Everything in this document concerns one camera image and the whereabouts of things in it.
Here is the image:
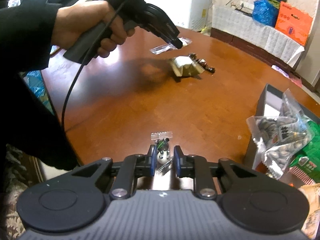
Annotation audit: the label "white lace cabinet cloth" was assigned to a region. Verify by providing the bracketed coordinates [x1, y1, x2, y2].
[212, 6, 305, 67]

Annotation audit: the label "pink slippers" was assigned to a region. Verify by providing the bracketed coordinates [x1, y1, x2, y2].
[289, 72, 303, 88]

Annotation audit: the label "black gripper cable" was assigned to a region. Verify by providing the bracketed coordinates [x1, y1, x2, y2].
[61, 0, 127, 133]

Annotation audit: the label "gold snack bar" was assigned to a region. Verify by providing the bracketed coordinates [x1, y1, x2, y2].
[168, 56, 204, 77]

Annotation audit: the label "person left hand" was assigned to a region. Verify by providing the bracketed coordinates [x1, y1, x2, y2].
[51, 1, 135, 58]

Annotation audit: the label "gold foil candy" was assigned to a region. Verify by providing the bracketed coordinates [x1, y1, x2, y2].
[188, 53, 215, 74]

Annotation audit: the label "orange gift box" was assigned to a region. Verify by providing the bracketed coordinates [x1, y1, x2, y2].
[275, 1, 313, 46]

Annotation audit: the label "orange snack packet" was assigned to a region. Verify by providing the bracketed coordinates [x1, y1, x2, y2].
[299, 183, 319, 239]

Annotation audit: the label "green snack packet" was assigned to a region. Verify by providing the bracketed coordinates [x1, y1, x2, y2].
[289, 121, 320, 185]

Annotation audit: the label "clear sunflower seed bag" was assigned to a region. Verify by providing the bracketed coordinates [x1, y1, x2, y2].
[246, 89, 313, 180]

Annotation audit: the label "blue plastic bag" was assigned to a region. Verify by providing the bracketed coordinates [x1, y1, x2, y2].
[252, 0, 281, 27]

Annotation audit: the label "clear panda candy packet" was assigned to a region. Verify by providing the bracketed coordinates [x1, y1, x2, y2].
[151, 131, 173, 174]

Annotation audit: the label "dark grey storage box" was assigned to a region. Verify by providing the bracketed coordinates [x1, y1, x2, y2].
[244, 85, 319, 187]

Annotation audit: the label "purple detergent bottle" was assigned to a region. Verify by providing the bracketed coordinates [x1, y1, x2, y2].
[271, 65, 290, 79]

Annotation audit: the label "white chest freezer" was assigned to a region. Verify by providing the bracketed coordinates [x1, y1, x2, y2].
[143, 0, 213, 33]

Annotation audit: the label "black sleeved left forearm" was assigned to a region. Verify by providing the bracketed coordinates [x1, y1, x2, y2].
[0, 0, 81, 172]

